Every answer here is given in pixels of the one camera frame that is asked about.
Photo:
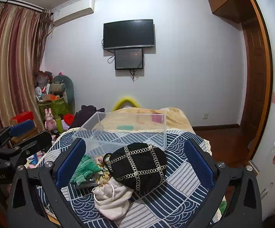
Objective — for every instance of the wooden overhead cabinet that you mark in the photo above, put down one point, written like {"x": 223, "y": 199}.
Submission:
{"x": 227, "y": 1}

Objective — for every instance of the clear acrylic box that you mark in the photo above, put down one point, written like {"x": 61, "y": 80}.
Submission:
{"x": 128, "y": 133}

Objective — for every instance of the white wall socket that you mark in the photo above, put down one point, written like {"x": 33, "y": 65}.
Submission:
{"x": 205, "y": 115}

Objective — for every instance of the red cloth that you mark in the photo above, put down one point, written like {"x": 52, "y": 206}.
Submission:
{"x": 68, "y": 119}

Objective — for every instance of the green knit cloth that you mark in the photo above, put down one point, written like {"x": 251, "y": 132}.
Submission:
{"x": 85, "y": 171}

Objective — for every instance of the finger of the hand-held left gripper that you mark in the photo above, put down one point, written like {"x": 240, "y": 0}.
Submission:
{"x": 21, "y": 126}
{"x": 39, "y": 139}

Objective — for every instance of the blue white patterned blanket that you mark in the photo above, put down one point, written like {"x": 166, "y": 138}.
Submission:
{"x": 175, "y": 194}

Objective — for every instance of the pink bunny plush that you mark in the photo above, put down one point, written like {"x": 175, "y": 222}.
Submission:
{"x": 49, "y": 121}

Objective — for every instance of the green cardboard box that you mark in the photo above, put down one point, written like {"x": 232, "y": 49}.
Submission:
{"x": 59, "y": 106}

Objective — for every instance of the white sliding wardrobe door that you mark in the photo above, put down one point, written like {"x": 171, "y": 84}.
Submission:
{"x": 274, "y": 76}

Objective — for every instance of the small black wall monitor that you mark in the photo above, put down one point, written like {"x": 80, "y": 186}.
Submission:
{"x": 129, "y": 59}

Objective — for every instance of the wooden door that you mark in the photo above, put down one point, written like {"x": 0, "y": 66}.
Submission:
{"x": 253, "y": 80}

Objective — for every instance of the green bottle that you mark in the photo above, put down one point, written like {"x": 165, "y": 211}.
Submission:
{"x": 59, "y": 124}

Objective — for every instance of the black clothing pile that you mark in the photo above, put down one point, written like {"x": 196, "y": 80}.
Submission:
{"x": 87, "y": 116}

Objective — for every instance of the black wall television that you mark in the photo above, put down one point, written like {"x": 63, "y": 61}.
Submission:
{"x": 128, "y": 34}

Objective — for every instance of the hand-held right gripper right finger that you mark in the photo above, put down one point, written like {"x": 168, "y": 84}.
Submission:
{"x": 198, "y": 162}

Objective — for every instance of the yellow fleece blanket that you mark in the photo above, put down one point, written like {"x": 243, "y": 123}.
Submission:
{"x": 142, "y": 120}

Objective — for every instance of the red box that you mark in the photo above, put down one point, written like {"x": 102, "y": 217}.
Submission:
{"x": 21, "y": 118}

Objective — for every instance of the yellow curved bed rail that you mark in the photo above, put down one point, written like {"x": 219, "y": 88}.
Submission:
{"x": 125, "y": 101}

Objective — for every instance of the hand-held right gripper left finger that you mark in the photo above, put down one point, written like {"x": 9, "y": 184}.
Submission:
{"x": 69, "y": 162}

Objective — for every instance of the striped brown curtain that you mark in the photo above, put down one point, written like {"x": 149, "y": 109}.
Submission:
{"x": 11, "y": 64}

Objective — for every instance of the white air conditioner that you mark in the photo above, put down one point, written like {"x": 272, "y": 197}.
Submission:
{"x": 72, "y": 10}

